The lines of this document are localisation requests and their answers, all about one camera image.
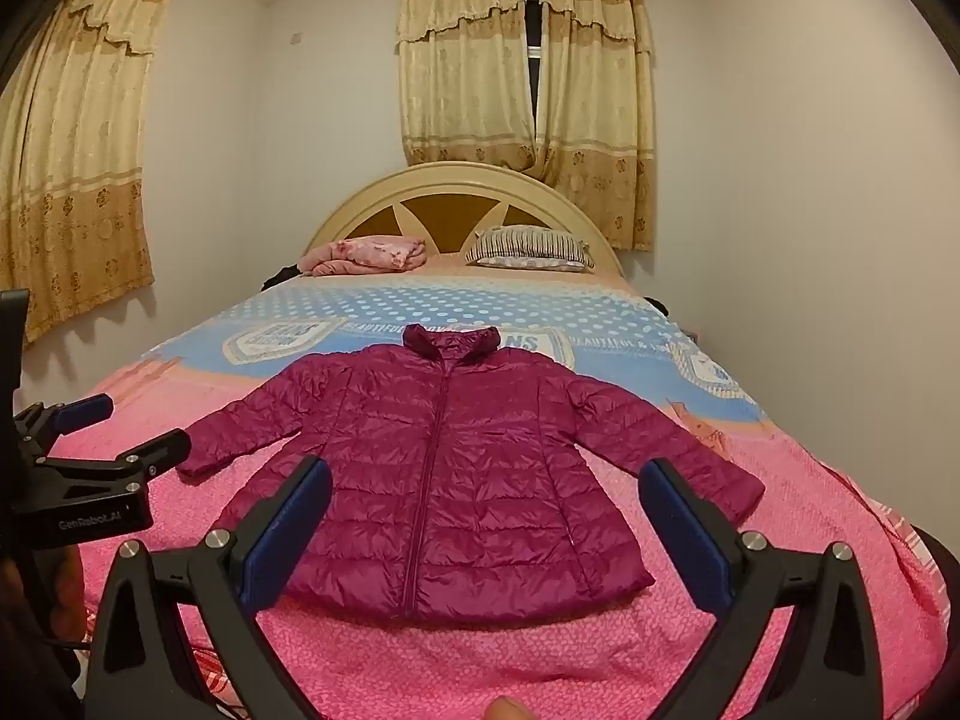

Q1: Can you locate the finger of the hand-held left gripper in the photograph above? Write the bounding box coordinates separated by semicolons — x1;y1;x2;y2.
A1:
13;394;115;460
41;427;190;488

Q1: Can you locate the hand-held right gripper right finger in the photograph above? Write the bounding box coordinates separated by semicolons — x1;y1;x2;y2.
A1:
637;457;886;720

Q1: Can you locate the striped pillow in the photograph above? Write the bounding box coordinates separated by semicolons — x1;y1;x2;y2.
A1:
465;225;595;272

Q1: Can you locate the beige floral curtain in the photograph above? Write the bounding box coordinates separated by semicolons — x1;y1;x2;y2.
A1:
534;0;655;252
0;0;177;346
396;0;547;175

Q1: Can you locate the pink floral folded blanket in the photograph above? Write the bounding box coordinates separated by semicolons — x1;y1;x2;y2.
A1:
298;235;428;278

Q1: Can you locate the magenta puffer jacket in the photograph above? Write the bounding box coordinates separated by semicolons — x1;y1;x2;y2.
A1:
176;322;766;625

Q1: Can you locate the dark window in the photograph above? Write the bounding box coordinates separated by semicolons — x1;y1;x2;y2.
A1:
525;0;545;125

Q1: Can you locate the cream arched headboard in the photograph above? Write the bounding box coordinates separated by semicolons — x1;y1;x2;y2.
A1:
302;162;625;278

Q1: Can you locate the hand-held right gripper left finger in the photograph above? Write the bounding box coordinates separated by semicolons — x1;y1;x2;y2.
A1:
79;456;335;720

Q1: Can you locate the pink and blue printed bedsheet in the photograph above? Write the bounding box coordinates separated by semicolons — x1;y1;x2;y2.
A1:
45;270;950;720

